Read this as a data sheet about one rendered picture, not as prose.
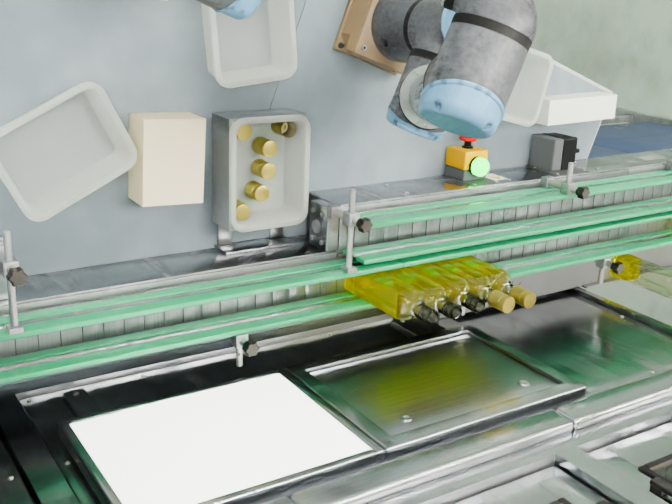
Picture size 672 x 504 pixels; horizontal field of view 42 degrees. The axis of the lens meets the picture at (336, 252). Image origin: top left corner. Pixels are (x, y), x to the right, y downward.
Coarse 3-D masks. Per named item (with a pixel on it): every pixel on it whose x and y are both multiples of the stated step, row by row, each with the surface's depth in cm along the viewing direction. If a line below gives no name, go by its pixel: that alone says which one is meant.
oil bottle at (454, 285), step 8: (424, 264) 182; (432, 264) 182; (424, 272) 178; (432, 272) 178; (440, 272) 178; (448, 272) 178; (440, 280) 174; (448, 280) 174; (456, 280) 174; (464, 280) 174; (448, 288) 172; (456, 288) 171; (464, 288) 172; (448, 296) 172; (456, 296) 172
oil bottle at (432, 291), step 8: (392, 272) 178; (400, 272) 178; (408, 272) 178; (416, 272) 178; (408, 280) 174; (416, 280) 174; (424, 280) 174; (432, 280) 174; (424, 288) 170; (432, 288) 170; (440, 288) 170; (424, 296) 169; (432, 296) 168; (440, 296) 169; (424, 304) 169; (432, 304) 169
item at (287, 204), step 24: (240, 120) 163; (264, 120) 165; (288, 120) 168; (240, 144) 172; (288, 144) 177; (240, 168) 174; (288, 168) 178; (240, 192) 175; (288, 192) 179; (264, 216) 176; (288, 216) 177
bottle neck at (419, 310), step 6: (414, 306) 165; (420, 306) 164; (426, 306) 164; (414, 312) 165; (420, 312) 163; (426, 312) 162; (432, 312) 162; (420, 318) 164; (426, 318) 162; (432, 318) 164; (432, 324) 163
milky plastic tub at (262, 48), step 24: (264, 0) 168; (288, 0) 163; (216, 24) 157; (240, 24) 167; (264, 24) 169; (288, 24) 165; (216, 48) 158; (240, 48) 168; (264, 48) 171; (288, 48) 167; (216, 72) 159; (240, 72) 168; (264, 72) 168; (288, 72) 167
